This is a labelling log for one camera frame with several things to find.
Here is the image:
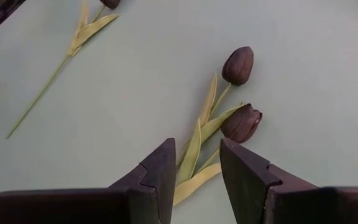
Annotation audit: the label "artificial flowers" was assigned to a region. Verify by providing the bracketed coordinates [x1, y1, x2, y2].
[6, 0, 121, 140]

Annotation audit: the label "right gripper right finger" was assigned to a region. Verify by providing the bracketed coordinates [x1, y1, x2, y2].
[219, 138, 358, 224]

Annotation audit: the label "dark purple artificial tulip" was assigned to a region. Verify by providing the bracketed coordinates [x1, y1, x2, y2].
[172, 102, 263, 207]
[175, 45, 255, 184]

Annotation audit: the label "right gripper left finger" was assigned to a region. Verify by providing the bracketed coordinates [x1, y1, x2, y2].
[0, 138, 177, 224]

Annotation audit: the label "green table mat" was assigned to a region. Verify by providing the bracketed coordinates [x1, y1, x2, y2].
[0, 0, 358, 224]

